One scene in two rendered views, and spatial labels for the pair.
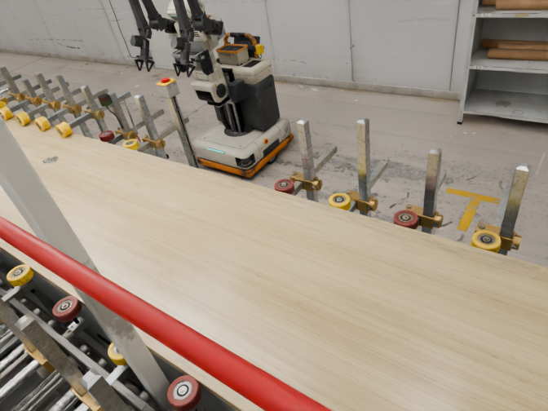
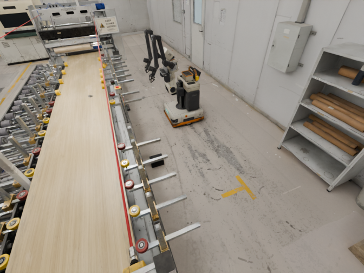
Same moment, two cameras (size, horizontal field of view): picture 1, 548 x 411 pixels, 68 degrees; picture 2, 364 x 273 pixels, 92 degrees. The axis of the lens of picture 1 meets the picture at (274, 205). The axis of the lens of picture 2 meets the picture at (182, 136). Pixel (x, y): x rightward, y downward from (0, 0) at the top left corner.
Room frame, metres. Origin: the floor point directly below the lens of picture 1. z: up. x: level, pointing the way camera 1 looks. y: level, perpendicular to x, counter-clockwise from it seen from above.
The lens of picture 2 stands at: (0.45, -1.25, 2.16)
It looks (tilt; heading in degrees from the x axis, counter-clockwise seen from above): 41 degrees down; 28
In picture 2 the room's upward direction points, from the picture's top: 3 degrees counter-clockwise
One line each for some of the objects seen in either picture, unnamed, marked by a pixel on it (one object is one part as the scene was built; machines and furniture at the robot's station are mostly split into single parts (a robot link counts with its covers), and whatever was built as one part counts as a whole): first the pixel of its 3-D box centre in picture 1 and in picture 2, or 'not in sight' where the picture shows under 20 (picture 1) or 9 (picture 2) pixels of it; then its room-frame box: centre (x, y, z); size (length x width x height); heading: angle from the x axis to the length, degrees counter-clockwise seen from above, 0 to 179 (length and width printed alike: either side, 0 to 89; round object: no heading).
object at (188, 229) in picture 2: not in sight; (171, 236); (0.81, -0.93, 0.82); 0.43 x 0.03 x 0.04; 138
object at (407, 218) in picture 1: (404, 228); (130, 186); (1.00, -0.43, 0.85); 0.08 x 0.08 x 0.11
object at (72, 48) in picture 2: not in sight; (82, 47); (3.59, 3.05, 1.05); 1.43 x 0.12 x 0.12; 138
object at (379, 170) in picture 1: (363, 191); (147, 162); (1.31, -0.37, 0.80); 0.43 x 0.03 x 0.04; 138
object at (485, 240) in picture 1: (483, 251); (135, 213); (0.83, -0.61, 0.85); 0.08 x 0.08 x 0.11
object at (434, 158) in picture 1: (430, 206); (145, 184); (1.07, -0.54, 0.87); 0.04 x 0.04 x 0.48; 48
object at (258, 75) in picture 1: (239, 90); (186, 90); (3.25, 0.09, 0.59); 0.55 x 0.34 x 0.83; 47
